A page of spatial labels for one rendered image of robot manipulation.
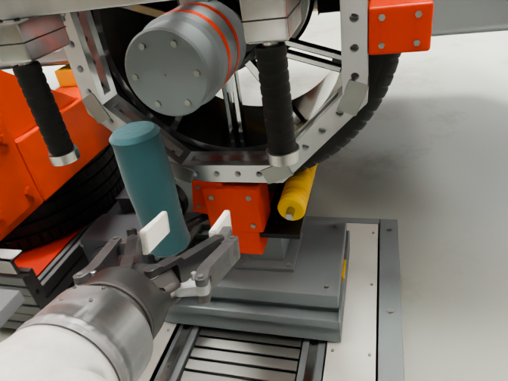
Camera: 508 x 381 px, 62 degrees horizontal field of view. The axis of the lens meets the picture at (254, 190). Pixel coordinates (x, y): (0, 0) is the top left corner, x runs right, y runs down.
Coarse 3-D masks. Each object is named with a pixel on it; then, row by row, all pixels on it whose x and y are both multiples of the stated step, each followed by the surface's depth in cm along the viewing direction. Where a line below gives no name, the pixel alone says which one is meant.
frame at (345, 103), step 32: (352, 0) 62; (96, 32) 81; (352, 32) 64; (96, 64) 83; (352, 64) 67; (96, 96) 82; (352, 96) 69; (160, 128) 89; (320, 128) 79; (192, 160) 88; (224, 160) 88; (256, 160) 86
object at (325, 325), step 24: (192, 240) 139; (168, 312) 118; (192, 312) 116; (216, 312) 113; (240, 312) 111; (264, 312) 112; (288, 312) 111; (312, 312) 110; (336, 312) 109; (312, 336) 109; (336, 336) 106
